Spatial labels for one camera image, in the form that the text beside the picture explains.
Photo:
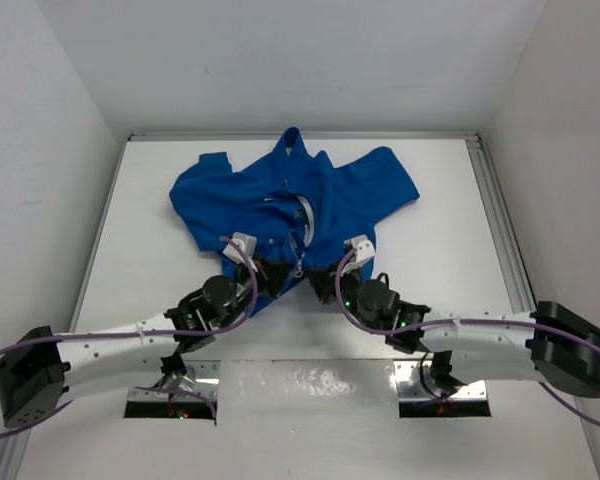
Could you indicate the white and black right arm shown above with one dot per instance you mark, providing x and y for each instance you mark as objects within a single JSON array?
[{"x": 550, "y": 344}]

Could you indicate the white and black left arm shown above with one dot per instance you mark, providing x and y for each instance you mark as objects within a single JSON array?
[{"x": 43, "y": 372}]

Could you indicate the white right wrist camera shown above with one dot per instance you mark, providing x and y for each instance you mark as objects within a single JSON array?
[{"x": 363, "y": 252}]

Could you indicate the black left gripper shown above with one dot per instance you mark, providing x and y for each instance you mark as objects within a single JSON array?
[{"x": 271, "y": 275}]

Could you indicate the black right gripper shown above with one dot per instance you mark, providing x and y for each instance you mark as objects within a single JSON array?
[{"x": 324, "y": 284}]

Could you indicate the blue zip-up jacket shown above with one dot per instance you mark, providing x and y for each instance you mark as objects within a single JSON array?
[{"x": 299, "y": 207}]

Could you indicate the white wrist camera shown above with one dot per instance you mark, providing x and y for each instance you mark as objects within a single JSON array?
[
  {"x": 363, "y": 252},
  {"x": 240, "y": 247}
]

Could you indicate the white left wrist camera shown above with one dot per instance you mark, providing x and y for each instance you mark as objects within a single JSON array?
[{"x": 240, "y": 247}]

